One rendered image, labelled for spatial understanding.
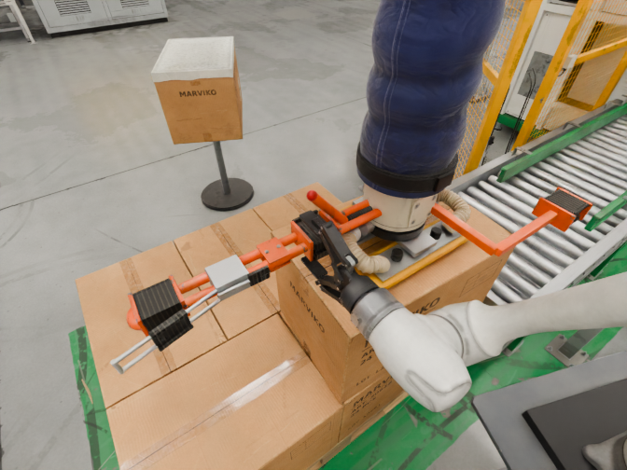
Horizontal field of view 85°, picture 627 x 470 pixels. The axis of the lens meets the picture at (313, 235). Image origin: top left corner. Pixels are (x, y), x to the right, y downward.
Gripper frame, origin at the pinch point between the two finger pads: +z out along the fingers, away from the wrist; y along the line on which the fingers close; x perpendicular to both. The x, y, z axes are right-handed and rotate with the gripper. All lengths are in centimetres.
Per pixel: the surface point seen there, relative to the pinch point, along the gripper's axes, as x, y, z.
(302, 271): 0.4, 15.2, 3.6
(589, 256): 117, 50, -30
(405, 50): 17.3, -36.7, -3.3
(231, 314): -15, 55, 29
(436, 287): 25.7, 15.4, -19.2
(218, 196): 26, 107, 167
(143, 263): -36, 55, 73
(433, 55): 19.7, -36.5, -7.2
